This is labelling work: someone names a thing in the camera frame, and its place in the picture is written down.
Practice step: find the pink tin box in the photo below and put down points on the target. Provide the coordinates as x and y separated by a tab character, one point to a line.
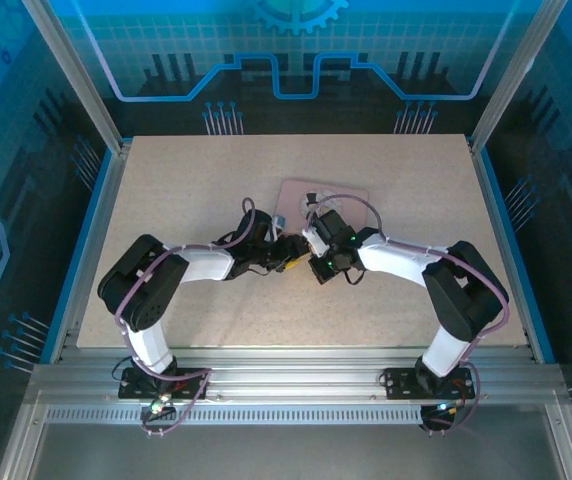
291	200

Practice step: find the aluminium side rail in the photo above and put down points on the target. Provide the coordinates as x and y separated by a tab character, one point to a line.
495	200
93	250

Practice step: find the aluminium cross rail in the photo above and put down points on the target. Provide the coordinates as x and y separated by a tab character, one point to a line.
291	375

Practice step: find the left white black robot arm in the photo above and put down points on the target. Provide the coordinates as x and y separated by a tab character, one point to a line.
141	285

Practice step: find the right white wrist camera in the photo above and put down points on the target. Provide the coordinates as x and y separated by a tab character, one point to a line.
316	240

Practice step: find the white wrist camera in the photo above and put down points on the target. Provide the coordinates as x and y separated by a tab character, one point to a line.
280	221
316	240

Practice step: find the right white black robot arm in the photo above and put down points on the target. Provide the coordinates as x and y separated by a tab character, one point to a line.
396	260

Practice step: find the aluminium frame post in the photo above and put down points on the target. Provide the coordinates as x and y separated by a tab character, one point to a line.
516	75
80	75

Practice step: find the grey metal bottom frame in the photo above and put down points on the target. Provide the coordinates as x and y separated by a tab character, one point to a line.
291	450

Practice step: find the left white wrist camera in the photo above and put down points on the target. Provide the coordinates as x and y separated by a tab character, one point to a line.
280	221

